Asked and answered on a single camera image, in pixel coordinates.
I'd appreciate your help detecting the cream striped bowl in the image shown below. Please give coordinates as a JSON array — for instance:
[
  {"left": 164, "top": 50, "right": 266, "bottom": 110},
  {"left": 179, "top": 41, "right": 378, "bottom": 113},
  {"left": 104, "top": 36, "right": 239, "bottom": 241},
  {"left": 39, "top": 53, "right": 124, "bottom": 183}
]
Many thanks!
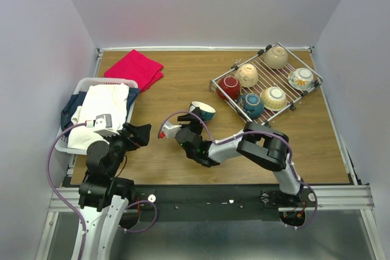
[{"left": 260, "top": 86, "right": 287, "bottom": 111}]

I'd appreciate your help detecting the white laundry basket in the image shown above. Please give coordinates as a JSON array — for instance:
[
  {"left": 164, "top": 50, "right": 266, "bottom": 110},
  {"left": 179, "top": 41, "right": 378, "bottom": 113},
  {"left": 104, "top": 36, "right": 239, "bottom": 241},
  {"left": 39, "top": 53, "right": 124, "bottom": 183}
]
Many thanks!
[{"left": 54, "top": 77, "right": 138, "bottom": 155}]

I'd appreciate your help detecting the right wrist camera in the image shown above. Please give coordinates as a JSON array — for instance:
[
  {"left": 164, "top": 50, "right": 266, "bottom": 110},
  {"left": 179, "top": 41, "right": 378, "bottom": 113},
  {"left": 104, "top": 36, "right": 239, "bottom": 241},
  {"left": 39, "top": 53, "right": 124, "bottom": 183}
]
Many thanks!
[{"left": 158, "top": 121, "right": 181, "bottom": 139}]

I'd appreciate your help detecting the teal white bowl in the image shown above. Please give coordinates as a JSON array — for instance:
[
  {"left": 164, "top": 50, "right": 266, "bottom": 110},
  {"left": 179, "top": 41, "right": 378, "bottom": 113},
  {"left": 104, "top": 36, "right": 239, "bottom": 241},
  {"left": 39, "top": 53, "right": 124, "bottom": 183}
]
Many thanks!
[{"left": 189, "top": 100, "right": 216, "bottom": 122}]

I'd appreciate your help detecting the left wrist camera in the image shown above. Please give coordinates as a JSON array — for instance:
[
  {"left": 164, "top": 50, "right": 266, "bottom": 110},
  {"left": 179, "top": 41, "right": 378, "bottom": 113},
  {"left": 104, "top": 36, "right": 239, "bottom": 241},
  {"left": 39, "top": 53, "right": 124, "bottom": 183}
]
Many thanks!
[{"left": 86, "top": 114, "right": 119, "bottom": 137}]

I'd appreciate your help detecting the white floral bowl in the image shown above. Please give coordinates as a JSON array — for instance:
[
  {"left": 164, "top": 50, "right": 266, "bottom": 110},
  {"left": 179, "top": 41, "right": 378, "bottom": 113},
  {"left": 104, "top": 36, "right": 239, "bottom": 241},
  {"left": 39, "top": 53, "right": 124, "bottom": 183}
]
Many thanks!
[{"left": 288, "top": 68, "right": 314, "bottom": 91}]

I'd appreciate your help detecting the plain beige bowl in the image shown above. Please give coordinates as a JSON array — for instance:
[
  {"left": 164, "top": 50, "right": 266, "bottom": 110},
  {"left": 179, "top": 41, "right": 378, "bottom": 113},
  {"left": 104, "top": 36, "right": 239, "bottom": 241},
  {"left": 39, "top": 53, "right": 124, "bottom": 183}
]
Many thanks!
[{"left": 263, "top": 46, "right": 288, "bottom": 69}]

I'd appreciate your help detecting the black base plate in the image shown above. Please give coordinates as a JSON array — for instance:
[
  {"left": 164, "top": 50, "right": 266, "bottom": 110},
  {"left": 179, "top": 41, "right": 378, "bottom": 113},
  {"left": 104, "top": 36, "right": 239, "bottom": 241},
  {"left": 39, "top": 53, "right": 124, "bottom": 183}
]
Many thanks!
[{"left": 128, "top": 184, "right": 315, "bottom": 222}]

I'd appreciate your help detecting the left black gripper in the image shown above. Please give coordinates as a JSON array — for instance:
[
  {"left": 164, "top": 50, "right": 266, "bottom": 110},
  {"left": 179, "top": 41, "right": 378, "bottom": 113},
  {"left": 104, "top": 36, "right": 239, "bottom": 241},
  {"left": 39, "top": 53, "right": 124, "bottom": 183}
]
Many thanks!
[{"left": 102, "top": 122, "right": 152, "bottom": 177}]

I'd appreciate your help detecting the navy blue garment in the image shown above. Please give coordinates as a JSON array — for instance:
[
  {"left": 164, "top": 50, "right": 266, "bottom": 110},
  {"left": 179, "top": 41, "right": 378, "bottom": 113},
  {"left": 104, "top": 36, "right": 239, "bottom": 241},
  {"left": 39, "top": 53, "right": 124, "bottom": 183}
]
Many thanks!
[{"left": 60, "top": 88, "right": 140, "bottom": 131}]

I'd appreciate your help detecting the red bowl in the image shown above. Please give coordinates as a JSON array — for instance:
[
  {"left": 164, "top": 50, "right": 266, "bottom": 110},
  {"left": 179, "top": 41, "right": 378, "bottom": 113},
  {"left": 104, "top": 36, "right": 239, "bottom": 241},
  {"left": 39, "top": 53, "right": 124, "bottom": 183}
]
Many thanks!
[{"left": 218, "top": 76, "right": 241, "bottom": 100}]

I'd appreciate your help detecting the beige bowl with drawing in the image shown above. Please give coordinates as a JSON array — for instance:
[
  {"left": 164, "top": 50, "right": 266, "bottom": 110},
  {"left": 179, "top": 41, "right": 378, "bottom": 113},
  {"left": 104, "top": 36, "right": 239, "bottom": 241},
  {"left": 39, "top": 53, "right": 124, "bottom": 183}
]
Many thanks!
[{"left": 234, "top": 63, "right": 258, "bottom": 88}]

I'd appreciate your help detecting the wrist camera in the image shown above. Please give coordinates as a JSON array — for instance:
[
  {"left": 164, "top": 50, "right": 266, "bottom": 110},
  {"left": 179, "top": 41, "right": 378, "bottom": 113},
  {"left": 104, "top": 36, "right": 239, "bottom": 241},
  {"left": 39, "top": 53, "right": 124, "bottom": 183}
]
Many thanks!
[
  {"left": 86, "top": 114, "right": 119, "bottom": 137},
  {"left": 158, "top": 121, "right": 181, "bottom": 139}
]

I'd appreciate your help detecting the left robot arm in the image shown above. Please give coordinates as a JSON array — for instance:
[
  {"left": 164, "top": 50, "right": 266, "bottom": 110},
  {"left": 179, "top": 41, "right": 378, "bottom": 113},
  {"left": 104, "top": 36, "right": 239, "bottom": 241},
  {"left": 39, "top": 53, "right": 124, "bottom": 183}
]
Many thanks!
[{"left": 72, "top": 122, "right": 151, "bottom": 259}]

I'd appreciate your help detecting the wire dish rack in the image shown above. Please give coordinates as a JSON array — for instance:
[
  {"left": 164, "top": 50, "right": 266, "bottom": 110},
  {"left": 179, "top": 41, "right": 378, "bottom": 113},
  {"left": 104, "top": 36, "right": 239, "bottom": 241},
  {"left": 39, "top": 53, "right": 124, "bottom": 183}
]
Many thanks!
[{"left": 209, "top": 42, "right": 323, "bottom": 127}]

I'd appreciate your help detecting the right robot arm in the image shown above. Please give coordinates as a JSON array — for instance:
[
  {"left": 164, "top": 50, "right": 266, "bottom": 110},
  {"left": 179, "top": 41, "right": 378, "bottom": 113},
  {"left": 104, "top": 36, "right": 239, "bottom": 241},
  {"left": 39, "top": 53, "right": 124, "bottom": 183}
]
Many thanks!
[{"left": 162, "top": 108, "right": 304, "bottom": 206}]

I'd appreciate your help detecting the red folded cloth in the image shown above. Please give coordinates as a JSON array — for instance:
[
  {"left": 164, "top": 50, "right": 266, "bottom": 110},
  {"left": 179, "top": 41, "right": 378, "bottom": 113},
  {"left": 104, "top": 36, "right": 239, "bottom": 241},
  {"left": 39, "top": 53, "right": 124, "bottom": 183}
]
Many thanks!
[{"left": 104, "top": 50, "right": 163, "bottom": 93}]

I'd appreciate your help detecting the aluminium frame rail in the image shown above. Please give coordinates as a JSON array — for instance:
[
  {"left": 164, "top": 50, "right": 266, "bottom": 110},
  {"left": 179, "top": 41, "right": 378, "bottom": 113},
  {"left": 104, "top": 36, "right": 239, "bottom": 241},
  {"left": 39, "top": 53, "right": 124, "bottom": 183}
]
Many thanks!
[{"left": 48, "top": 185, "right": 375, "bottom": 213}]

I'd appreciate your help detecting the white cloth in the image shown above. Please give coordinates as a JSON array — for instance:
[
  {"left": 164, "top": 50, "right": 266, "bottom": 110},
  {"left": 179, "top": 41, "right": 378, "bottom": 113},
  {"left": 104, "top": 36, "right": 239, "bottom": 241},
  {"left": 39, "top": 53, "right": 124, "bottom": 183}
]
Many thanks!
[{"left": 68, "top": 83, "right": 129, "bottom": 150}]

